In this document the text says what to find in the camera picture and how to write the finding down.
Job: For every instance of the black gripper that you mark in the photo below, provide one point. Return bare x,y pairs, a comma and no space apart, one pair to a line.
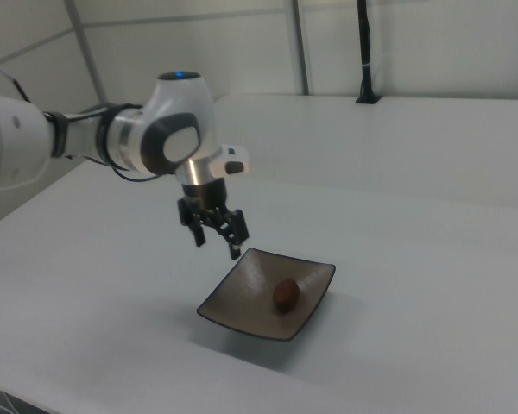
205,196

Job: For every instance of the small brown round food item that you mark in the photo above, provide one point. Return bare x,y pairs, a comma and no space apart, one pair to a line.
286,295

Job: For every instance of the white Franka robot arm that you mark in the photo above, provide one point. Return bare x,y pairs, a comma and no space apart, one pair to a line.
172,129

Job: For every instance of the square brown ceramic plate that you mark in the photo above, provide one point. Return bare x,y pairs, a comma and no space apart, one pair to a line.
250,297

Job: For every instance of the grey metal partition post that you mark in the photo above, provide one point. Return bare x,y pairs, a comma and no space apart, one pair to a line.
301,47
86,52

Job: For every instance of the black camera stand pole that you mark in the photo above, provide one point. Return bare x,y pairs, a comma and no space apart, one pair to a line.
365,56

